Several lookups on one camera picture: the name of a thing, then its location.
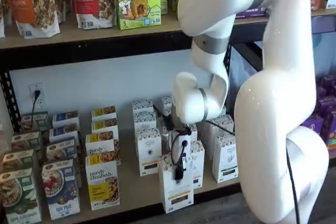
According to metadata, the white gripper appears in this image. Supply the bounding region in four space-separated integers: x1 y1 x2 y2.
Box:
171 131 191 180

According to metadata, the white tea box yellow strip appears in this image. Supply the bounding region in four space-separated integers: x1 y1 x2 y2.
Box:
158 154 195 214
135 127 163 177
133 111 158 133
131 99 155 118

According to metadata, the wooden shelf board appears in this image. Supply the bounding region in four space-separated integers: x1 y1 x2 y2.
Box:
7 95 241 222
311 7 336 18
0 8 268 51

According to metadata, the yellow purely elizabeth box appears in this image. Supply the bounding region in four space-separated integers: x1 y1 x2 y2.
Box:
90 105 117 124
85 153 121 211
90 118 119 141
85 131 121 166

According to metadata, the blue oatmeal box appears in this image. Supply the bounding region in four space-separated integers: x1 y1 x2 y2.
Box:
45 136 79 166
51 110 80 130
41 158 81 221
48 123 80 144

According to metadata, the purple Annie's box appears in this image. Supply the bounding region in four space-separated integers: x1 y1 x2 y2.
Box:
316 96 336 115
301 115 324 133
318 75 336 91

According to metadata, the green oatmeal box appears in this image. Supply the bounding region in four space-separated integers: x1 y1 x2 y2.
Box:
1 148 38 176
20 111 50 133
0 167 43 224
10 131 43 154

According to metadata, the orange Annie's box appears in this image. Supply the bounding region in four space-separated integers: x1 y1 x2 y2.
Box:
327 129 336 152

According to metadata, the granola bag orange label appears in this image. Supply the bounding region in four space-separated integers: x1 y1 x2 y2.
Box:
0 0 61 39

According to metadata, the long black robot cable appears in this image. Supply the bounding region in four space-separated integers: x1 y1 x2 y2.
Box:
204 120 301 224

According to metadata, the white wall outlet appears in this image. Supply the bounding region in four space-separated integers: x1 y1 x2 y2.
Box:
28 83 45 110

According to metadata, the black plug with cord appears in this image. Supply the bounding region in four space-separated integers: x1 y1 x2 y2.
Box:
31 90 42 127

